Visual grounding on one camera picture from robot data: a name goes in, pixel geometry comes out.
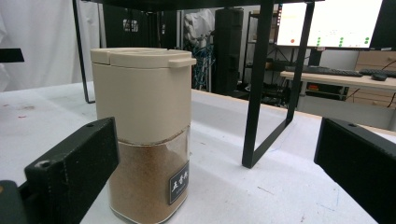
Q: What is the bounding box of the black metal storage shelf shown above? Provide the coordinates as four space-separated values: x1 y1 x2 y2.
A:
242 11 300 104

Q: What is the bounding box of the beige spice jar brown powder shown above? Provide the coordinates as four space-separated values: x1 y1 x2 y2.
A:
90 47 197 224

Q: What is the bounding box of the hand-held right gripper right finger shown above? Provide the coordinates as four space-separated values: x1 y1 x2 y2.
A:
313 117 396 224

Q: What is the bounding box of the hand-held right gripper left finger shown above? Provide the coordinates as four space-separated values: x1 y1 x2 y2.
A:
24 117 120 224

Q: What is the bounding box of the bundle of blue cables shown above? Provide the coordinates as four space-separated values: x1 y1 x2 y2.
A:
191 43 216 91

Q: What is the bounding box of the wooden desk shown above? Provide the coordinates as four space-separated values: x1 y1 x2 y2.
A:
279 70 396 109

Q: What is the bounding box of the black tall cabinet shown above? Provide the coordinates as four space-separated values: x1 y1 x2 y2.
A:
212 7 245 96

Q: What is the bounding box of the black metal shelf rack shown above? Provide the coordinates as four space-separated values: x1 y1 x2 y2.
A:
72 0 325 169

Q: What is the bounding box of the black keyboard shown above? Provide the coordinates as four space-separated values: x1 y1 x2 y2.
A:
284 65 364 78
359 68 396 78

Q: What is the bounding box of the computer monitor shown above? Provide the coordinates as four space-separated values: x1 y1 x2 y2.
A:
275 0 385 50

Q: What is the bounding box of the white curtain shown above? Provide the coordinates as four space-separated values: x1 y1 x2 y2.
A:
0 0 106 93

